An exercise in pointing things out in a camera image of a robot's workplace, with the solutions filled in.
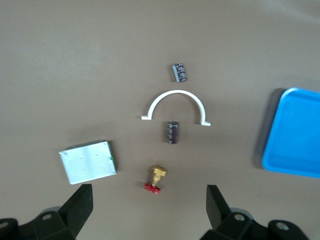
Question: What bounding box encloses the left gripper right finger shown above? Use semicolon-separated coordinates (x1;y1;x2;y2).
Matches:
201;184;309;240

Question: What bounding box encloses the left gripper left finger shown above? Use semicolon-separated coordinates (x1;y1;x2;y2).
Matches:
0;183;94;240

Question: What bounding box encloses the black cylindrical capacitor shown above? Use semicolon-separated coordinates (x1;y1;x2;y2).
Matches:
171;62;189;83
163;120;180;145

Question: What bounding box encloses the grey metal box module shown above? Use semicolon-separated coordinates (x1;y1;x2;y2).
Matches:
58;139;118;186

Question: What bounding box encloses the blue plastic tray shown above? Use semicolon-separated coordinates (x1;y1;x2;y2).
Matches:
261;86;320;180

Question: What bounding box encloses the brass valve red handle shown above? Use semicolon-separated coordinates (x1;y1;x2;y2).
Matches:
143;164;168;195

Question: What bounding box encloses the white half-ring pipe clamp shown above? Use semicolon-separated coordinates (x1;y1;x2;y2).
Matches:
141;89;212;127

